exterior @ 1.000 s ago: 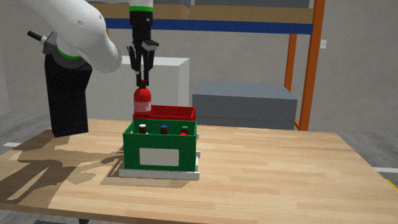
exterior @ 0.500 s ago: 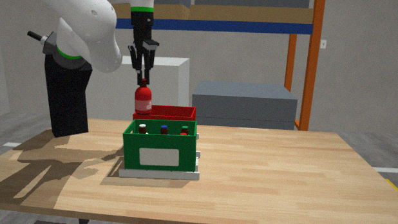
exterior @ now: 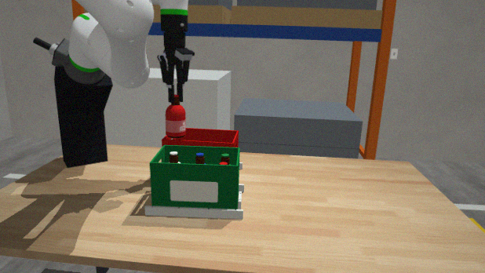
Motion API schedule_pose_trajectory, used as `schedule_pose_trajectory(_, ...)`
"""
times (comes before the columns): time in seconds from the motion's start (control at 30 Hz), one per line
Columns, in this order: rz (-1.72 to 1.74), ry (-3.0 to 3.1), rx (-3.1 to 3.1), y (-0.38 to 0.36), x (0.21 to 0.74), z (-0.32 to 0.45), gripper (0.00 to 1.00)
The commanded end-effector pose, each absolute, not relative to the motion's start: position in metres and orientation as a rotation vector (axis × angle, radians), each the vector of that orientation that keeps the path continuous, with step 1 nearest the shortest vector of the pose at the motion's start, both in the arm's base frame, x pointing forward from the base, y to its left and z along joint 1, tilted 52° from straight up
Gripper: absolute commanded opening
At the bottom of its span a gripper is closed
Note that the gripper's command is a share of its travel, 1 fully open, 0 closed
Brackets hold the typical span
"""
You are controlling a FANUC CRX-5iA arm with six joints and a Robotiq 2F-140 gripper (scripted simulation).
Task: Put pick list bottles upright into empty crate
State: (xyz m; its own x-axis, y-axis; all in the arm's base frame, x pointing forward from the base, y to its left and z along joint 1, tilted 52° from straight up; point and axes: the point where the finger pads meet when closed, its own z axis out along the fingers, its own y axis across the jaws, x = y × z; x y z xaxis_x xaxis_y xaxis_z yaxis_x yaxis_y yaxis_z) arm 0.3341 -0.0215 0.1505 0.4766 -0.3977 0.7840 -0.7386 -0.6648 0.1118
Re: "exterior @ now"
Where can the blue bottle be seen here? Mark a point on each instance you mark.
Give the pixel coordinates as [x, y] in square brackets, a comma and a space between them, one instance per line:
[199, 159]

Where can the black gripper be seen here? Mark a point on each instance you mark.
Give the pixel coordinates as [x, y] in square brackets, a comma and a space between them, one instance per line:
[172, 39]

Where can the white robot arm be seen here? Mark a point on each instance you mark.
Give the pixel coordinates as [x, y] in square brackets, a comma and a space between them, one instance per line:
[126, 23]

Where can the green crate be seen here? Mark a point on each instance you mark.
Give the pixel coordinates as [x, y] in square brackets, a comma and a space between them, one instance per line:
[187, 184]

